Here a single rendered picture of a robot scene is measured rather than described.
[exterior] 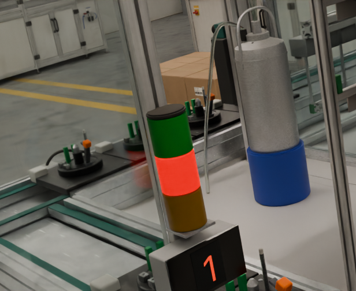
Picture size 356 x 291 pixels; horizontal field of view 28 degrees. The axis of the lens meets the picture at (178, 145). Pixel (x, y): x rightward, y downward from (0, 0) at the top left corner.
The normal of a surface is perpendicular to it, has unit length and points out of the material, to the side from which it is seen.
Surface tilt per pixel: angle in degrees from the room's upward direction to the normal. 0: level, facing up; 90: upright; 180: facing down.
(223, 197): 0
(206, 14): 90
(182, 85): 90
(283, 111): 90
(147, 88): 90
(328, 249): 0
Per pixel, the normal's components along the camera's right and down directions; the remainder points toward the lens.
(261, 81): -0.17, 0.32
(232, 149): 0.60, 0.12
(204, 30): -0.77, 0.33
